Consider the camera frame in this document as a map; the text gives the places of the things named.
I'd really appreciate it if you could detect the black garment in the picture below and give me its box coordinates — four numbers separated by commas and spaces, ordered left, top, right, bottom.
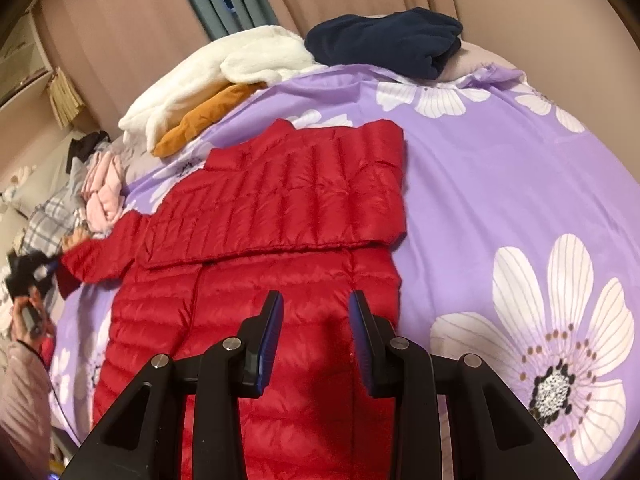
67, 130, 111, 171

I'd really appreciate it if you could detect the tan cloth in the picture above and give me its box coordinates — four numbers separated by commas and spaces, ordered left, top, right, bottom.
62, 227, 93, 253

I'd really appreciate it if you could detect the pink garment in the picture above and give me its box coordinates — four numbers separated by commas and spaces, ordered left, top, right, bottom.
82, 150, 126, 236

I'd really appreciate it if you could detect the grey patterned cloth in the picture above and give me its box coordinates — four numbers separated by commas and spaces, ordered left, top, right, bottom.
20, 180, 91, 271

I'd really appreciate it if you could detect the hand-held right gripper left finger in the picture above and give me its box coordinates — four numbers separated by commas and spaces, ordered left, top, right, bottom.
62, 290, 286, 480

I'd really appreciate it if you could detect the red down jacket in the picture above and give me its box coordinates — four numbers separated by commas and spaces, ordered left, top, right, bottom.
57, 119, 408, 480

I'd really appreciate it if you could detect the hanging tan paper bundle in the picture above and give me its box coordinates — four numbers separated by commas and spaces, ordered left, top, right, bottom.
47, 66, 87, 128

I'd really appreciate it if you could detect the navy blue garment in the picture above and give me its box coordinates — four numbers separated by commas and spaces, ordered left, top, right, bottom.
305, 6, 463, 80

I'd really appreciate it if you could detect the purple floral bed sheet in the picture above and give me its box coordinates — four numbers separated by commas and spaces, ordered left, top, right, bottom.
47, 62, 633, 468

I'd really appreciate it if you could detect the person's left forearm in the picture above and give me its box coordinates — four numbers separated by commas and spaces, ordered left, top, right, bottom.
0, 340, 53, 461

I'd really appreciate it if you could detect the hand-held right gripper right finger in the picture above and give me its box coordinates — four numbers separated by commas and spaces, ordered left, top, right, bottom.
348, 290, 566, 480

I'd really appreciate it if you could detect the mustard orange garment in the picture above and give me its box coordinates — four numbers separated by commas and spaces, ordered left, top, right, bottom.
152, 81, 268, 158

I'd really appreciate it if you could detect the white shelf unit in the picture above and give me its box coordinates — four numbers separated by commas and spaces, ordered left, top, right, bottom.
0, 5, 53, 111

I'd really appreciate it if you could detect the white plush toy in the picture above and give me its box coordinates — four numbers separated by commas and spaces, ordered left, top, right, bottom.
118, 25, 328, 153

